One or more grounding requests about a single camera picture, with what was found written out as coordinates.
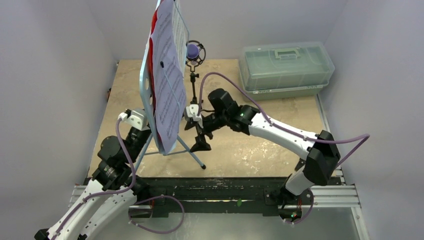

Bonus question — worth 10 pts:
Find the light blue music stand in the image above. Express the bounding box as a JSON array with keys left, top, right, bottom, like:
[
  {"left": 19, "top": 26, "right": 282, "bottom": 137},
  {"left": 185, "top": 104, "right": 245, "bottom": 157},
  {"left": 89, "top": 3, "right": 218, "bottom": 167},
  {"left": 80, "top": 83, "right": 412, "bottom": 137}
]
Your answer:
[{"left": 139, "top": 0, "right": 206, "bottom": 169}]

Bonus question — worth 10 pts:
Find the black tripod microphone stand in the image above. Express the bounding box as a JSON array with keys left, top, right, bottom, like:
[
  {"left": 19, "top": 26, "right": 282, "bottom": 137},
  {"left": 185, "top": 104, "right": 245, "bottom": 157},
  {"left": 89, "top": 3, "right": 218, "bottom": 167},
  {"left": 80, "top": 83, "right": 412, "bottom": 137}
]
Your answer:
[{"left": 185, "top": 40, "right": 206, "bottom": 104}]

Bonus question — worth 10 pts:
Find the purple microphone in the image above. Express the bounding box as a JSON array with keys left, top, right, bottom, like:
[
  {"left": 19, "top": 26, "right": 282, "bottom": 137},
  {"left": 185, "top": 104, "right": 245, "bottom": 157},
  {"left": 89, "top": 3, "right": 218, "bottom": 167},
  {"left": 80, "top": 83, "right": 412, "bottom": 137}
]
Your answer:
[{"left": 186, "top": 43, "right": 200, "bottom": 60}]

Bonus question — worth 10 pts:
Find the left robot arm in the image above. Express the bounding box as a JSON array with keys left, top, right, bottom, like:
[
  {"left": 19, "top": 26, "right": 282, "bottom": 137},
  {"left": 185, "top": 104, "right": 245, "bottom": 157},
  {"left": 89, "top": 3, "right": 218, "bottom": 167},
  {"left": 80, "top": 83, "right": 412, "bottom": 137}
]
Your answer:
[{"left": 34, "top": 135, "right": 149, "bottom": 240}]

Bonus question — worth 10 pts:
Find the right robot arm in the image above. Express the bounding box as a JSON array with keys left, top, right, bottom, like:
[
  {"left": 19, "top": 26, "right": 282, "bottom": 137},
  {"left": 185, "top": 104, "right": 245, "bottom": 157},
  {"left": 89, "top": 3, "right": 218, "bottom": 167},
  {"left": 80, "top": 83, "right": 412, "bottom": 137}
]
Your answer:
[{"left": 183, "top": 88, "right": 341, "bottom": 204}]

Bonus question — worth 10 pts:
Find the translucent green storage box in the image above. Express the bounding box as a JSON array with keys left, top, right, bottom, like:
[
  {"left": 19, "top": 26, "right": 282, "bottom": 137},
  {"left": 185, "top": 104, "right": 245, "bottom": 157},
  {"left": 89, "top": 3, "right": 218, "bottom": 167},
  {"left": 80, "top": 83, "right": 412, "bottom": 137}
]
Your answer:
[{"left": 238, "top": 41, "right": 335, "bottom": 101}]

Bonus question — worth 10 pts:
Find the white sheet music page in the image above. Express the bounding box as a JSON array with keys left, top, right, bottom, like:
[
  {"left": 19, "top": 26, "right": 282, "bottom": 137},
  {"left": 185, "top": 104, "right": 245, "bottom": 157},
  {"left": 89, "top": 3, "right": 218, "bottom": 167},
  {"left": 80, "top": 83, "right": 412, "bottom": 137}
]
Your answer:
[{"left": 172, "top": 0, "right": 190, "bottom": 72}]

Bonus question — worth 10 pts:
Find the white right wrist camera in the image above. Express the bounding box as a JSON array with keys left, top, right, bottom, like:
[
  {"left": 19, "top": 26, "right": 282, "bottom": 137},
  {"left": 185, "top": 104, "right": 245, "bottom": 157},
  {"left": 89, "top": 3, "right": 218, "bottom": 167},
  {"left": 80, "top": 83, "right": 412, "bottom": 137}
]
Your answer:
[{"left": 183, "top": 104, "right": 203, "bottom": 128}]

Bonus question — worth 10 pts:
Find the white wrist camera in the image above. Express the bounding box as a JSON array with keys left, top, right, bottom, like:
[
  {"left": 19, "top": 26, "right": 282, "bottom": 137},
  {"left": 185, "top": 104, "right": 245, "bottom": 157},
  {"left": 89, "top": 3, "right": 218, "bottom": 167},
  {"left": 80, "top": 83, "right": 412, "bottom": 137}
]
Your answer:
[
  {"left": 183, "top": 104, "right": 203, "bottom": 128},
  {"left": 118, "top": 108, "right": 150, "bottom": 131}
]

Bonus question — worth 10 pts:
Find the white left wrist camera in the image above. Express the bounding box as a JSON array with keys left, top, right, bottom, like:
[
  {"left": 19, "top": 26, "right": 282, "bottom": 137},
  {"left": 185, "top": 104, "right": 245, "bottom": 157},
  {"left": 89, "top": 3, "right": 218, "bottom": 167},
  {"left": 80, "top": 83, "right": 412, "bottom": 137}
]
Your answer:
[{"left": 118, "top": 108, "right": 150, "bottom": 131}]

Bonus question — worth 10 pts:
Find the black mounting rail base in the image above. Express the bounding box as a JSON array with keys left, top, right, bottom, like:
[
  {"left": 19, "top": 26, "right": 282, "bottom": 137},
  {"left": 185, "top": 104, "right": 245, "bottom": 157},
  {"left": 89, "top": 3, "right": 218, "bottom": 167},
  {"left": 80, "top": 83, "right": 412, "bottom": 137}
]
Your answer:
[{"left": 82, "top": 176, "right": 342, "bottom": 220}]

